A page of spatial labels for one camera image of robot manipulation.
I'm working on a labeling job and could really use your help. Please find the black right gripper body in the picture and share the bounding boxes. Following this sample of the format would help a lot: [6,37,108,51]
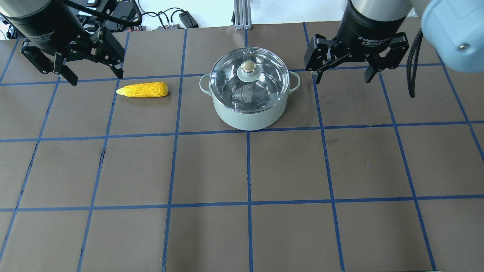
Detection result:
[336,0,412,50]

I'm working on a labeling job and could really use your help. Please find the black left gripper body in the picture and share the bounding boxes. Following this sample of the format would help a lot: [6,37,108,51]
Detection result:
[1,0,93,54]

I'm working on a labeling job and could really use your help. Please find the yellow corn cob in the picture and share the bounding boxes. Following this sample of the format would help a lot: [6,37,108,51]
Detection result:
[116,82,168,98]

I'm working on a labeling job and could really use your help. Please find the glass pot lid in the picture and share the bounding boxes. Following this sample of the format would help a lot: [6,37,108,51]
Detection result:
[206,46,295,113]

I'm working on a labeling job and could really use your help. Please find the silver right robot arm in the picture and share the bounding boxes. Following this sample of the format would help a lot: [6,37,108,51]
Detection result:
[304,0,484,83]

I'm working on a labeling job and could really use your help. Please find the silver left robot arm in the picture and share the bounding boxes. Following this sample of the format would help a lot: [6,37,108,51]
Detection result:
[0,0,125,86]

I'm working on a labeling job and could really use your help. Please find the pale green cooking pot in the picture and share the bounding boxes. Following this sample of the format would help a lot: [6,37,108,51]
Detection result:
[199,71,301,131]

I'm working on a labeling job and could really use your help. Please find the black electronics box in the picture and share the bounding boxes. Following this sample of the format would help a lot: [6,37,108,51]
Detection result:
[110,1,137,20]

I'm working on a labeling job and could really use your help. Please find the black power adapter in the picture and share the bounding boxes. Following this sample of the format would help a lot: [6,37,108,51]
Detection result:
[179,11,199,29]

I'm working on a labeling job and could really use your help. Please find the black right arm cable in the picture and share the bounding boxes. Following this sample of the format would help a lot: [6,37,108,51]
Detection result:
[408,29,424,98]

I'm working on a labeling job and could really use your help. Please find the aluminium frame post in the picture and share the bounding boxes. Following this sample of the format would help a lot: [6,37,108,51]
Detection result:
[232,0,253,30]

